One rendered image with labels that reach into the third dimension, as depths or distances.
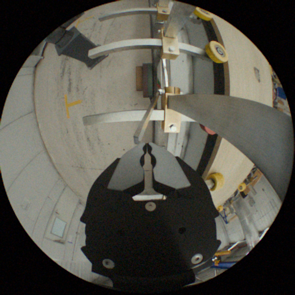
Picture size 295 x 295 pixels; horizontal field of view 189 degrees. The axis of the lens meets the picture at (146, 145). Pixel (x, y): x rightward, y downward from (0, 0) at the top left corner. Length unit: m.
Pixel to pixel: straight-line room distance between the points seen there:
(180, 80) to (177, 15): 0.38
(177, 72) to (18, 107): 2.82
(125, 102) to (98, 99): 0.37
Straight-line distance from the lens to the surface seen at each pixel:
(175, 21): 0.30
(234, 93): 0.37
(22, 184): 2.73
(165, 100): 0.25
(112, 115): 0.28
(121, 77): 1.19
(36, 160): 2.77
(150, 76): 0.43
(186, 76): 0.57
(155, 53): 0.48
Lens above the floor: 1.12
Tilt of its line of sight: 61 degrees down
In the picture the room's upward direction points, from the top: 178 degrees clockwise
